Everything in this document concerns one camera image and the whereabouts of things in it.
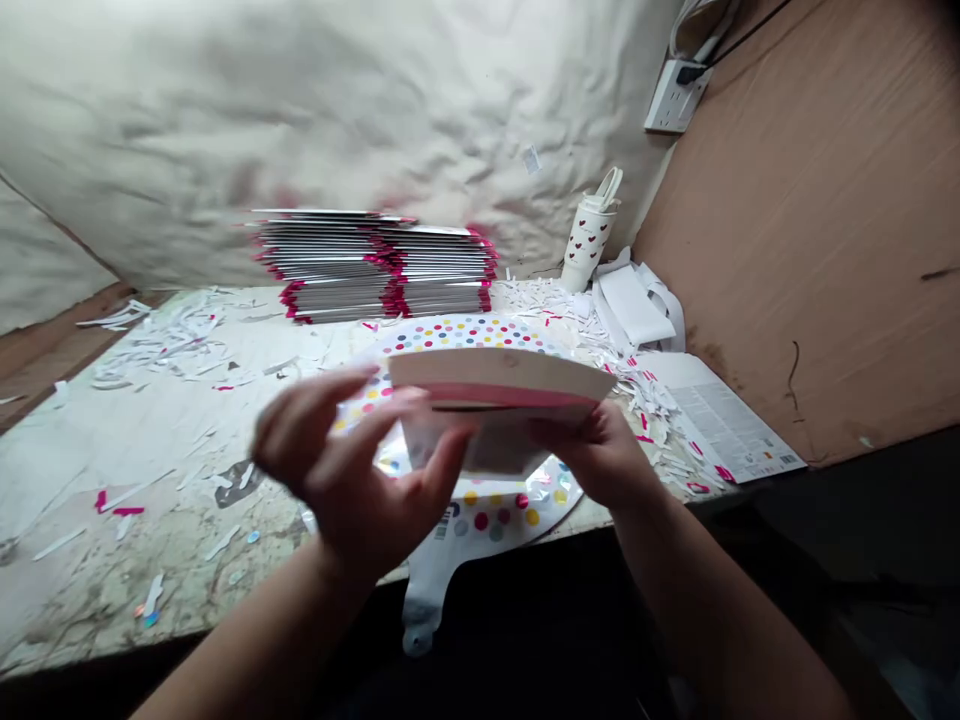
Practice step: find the stack of pink-edged packets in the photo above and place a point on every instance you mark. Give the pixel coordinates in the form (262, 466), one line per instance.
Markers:
(352, 270)

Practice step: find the white heart-print bottle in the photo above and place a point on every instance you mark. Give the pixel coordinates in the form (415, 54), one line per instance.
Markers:
(585, 240)

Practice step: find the curled white paper strips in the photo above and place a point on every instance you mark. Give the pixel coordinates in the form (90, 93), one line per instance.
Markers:
(637, 307)

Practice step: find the white power strip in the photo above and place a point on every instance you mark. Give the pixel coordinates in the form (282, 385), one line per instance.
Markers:
(675, 101)

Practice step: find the scattered paper scraps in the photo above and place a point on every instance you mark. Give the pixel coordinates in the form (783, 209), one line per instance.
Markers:
(180, 352)

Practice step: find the white printed sheet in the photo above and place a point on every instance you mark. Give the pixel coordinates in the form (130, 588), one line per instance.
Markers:
(720, 412)

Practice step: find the person's left hand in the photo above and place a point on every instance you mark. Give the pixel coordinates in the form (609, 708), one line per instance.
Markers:
(352, 480)

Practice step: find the person's right fingers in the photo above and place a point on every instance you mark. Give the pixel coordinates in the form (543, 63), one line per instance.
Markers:
(562, 433)

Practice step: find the polka dot foil balloon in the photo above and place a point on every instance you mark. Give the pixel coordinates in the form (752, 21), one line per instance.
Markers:
(495, 517)

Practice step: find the person's left thumb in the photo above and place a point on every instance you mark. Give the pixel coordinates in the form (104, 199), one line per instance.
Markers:
(448, 463)

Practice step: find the white pink card packet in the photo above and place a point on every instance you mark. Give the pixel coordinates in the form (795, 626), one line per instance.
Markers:
(502, 390)

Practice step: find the person's left fingers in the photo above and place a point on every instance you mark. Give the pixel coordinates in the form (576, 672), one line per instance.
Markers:
(330, 405)

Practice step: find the person's right hand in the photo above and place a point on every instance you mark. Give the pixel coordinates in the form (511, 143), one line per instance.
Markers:
(607, 465)

